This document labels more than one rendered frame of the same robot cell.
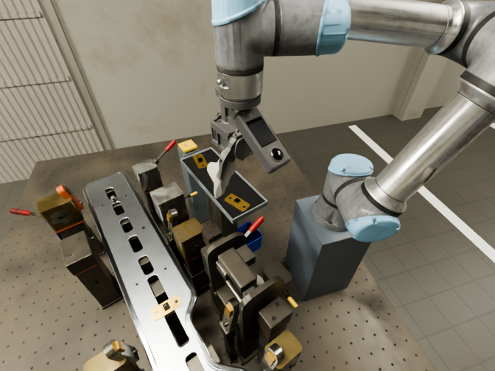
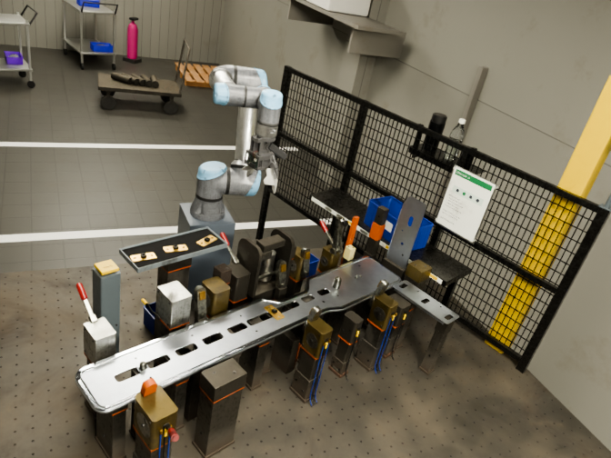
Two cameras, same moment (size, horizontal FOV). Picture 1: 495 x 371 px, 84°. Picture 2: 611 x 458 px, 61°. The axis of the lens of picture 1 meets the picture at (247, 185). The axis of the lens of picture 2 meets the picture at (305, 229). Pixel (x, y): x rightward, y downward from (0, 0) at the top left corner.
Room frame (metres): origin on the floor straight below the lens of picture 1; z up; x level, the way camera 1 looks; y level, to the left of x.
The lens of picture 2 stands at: (0.65, 1.75, 2.23)
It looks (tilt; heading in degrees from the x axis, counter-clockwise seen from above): 29 degrees down; 256
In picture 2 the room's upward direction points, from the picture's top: 12 degrees clockwise
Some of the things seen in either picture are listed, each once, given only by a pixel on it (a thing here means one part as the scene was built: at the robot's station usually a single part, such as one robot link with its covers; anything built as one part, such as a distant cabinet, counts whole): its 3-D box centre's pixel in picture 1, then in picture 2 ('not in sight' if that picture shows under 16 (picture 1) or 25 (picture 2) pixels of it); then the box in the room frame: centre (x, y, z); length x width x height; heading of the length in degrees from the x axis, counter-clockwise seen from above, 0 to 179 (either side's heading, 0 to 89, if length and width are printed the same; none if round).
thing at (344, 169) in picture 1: (348, 179); (213, 179); (0.60, -0.30, 1.27); 0.13 x 0.12 x 0.14; 6
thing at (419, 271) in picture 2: not in sight; (408, 297); (-0.34, -0.09, 0.88); 0.08 x 0.08 x 0.36; 35
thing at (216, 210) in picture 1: (224, 221); (171, 298); (0.72, 0.10, 0.92); 0.10 x 0.08 x 0.45; 35
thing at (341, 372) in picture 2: not in sight; (347, 347); (0.01, 0.23, 0.84); 0.10 x 0.05 x 0.29; 125
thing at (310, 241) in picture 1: (323, 247); (203, 251); (0.61, -0.30, 0.90); 0.20 x 0.20 x 0.40; 17
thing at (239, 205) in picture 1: (236, 201); (206, 239); (0.61, 0.03, 1.17); 0.08 x 0.04 x 0.01; 51
